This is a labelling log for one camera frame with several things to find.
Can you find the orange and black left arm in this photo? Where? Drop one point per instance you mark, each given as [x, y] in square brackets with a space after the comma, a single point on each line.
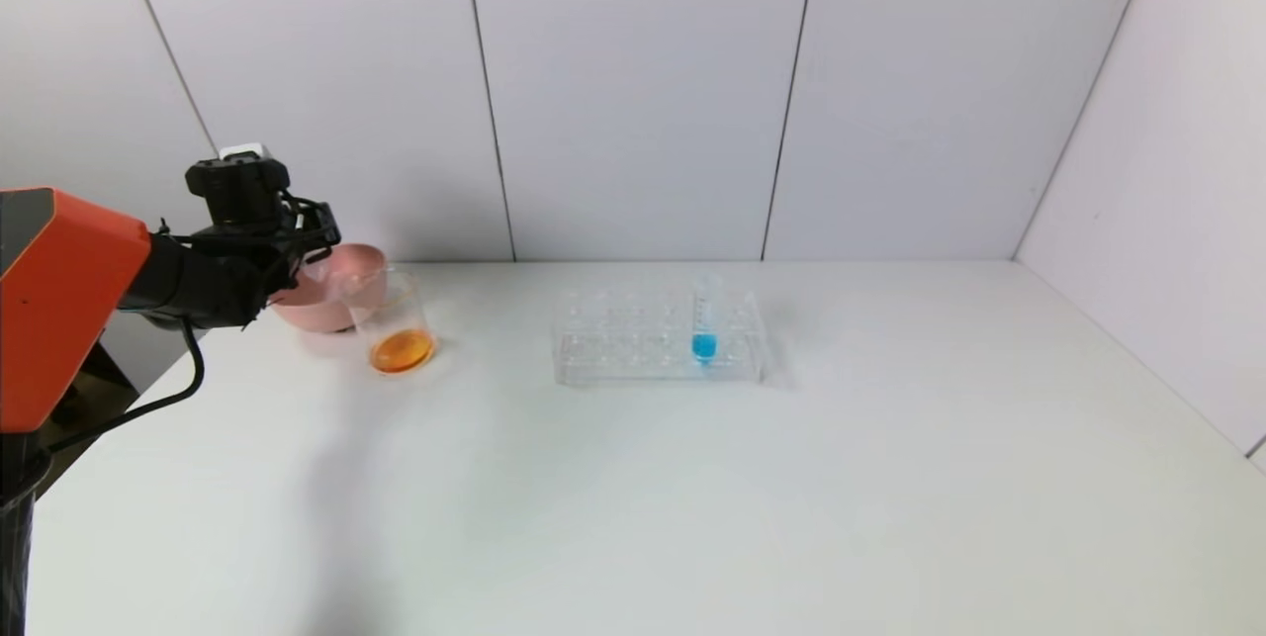
[69, 290]

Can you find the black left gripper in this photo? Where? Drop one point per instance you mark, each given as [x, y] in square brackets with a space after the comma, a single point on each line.
[318, 224]

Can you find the test tube with blue pigment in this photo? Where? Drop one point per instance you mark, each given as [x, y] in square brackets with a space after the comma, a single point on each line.
[703, 347]

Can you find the clear glass beaker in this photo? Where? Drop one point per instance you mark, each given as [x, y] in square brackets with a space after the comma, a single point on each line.
[401, 349]

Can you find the clear acrylic test tube rack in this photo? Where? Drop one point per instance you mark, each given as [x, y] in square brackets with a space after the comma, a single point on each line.
[633, 339]

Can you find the pink plastic bowl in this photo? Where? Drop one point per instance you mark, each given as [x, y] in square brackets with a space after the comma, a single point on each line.
[331, 305]

